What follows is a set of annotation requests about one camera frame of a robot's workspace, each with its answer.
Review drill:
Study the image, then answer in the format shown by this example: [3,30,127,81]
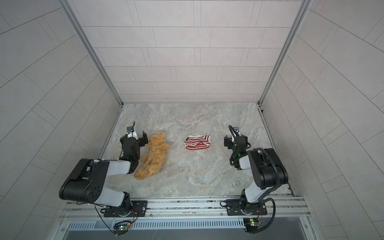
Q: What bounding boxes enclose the right aluminium corner post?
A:
[258,0,312,106]

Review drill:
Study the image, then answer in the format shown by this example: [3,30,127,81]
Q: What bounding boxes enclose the right black corrugated cable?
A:
[228,125,281,235]

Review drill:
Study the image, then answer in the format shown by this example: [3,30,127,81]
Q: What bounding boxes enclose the white ventilation grille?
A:
[67,218,245,231]

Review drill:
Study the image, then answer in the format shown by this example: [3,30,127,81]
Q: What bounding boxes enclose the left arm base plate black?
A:
[100,201,148,218]

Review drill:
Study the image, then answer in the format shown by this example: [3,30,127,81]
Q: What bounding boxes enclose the aluminium mounting rail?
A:
[59,196,310,221]

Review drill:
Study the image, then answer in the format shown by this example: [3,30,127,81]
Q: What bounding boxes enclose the left green circuit board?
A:
[113,220,133,236]

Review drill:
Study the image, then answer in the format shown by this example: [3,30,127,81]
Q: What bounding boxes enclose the brown plush teddy bear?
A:
[135,132,170,180]

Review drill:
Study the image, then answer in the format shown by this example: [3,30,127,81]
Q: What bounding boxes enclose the left aluminium corner post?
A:
[58,0,124,107]

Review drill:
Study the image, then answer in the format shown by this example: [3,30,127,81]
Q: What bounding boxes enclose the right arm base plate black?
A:
[220,199,268,216]

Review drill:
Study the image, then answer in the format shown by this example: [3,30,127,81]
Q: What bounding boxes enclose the red white striped knit sweater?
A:
[184,135,211,150]

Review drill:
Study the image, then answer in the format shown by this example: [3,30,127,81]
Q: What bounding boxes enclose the aluminium corner post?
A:
[258,0,312,106]
[58,0,124,107]

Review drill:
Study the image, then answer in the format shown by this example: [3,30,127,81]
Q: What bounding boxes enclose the green circuit board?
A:
[243,219,261,233]
[113,220,133,236]

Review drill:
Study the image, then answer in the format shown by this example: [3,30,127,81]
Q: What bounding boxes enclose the right green circuit board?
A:
[243,219,261,233]

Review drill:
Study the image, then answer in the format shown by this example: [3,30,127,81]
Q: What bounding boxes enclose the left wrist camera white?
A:
[127,126,139,140]

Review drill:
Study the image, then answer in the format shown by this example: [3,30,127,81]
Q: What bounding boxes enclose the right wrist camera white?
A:
[233,127,240,136]

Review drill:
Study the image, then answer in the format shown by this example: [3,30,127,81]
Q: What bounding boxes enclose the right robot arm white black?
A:
[224,135,289,212]

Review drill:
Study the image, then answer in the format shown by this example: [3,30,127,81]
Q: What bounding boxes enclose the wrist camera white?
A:
[233,127,240,136]
[127,126,139,140]

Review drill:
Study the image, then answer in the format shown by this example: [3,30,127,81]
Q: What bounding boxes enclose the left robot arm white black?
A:
[59,126,149,216]

